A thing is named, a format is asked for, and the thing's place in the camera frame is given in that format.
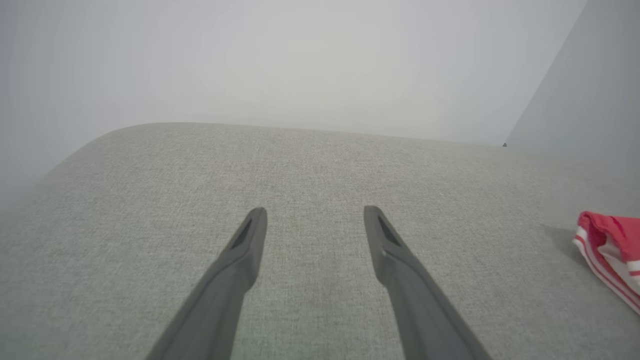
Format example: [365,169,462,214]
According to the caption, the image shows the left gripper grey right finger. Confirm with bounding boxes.
[363,205,493,360]

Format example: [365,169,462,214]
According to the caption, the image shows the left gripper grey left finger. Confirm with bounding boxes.
[145,207,269,360]

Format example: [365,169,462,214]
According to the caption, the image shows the red and white garment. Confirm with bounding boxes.
[572,210,640,316]

